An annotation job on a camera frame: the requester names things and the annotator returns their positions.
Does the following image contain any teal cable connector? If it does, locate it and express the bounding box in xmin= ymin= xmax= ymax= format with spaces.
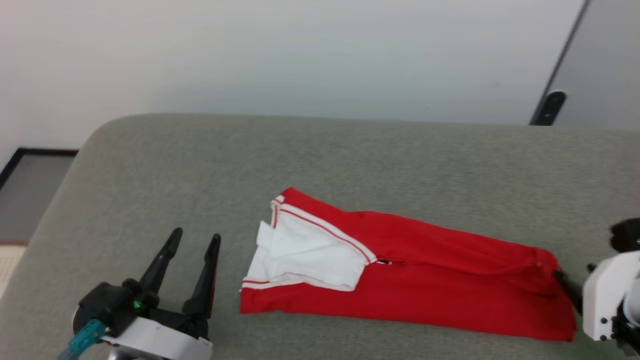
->
xmin=56 ymin=320 xmax=107 ymax=360

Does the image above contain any small black door stopper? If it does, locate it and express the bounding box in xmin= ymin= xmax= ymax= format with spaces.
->
xmin=530 ymin=90 xmax=568 ymax=126

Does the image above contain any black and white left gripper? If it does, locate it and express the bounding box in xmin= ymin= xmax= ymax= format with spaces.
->
xmin=74 ymin=227 xmax=222 ymax=360

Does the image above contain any grey floor mat black border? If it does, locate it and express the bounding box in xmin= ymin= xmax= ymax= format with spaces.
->
xmin=0 ymin=147 xmax=80 ymax=246

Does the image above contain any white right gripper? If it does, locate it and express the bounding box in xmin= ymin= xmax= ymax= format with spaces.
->
xmin=552 ymin=250 xmax=640 ymax=342

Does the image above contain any red and white basketball jersey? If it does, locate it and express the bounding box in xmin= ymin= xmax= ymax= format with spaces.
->
xmin=240 ymin=186 xmax=578 ymax=343

